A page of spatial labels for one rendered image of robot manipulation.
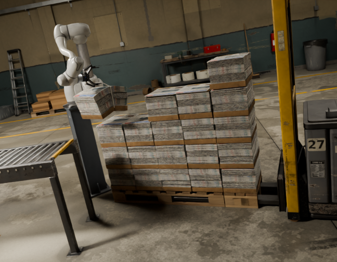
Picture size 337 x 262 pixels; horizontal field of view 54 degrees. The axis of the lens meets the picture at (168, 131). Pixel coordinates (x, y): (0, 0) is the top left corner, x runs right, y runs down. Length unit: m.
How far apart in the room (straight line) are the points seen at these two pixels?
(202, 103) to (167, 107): 0.32
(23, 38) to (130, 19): 3.18
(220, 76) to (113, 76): 7.41
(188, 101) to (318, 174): 1.14
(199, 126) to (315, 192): 1.02
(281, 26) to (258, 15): 7.35
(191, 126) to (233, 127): 0.36
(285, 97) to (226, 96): 0.49
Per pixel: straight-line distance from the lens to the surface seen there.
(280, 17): 2.36
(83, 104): 3.03
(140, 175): 3.21
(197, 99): 2.73
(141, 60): 9.67
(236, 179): 2.90
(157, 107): 2.88
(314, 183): 2.68
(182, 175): 3.02
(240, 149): 2.78
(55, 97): 9.37
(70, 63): 2.76
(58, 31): 3.24
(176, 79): 9.04
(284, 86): 2.40
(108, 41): 9.83
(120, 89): 3.09
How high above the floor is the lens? 1.55
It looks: 16 degrees down
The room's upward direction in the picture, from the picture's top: 10 degrees counter-clockwise
